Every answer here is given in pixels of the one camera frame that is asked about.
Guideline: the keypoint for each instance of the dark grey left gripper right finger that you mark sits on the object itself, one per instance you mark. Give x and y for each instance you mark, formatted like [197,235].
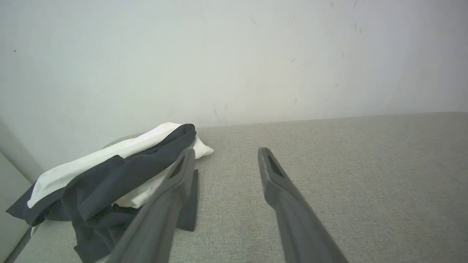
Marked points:
[292,219]

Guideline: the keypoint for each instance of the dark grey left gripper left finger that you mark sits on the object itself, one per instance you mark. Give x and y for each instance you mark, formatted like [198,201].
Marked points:
[157,219]

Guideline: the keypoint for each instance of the white shirt with black sleeves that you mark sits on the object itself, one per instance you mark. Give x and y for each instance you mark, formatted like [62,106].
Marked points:
[102,182]

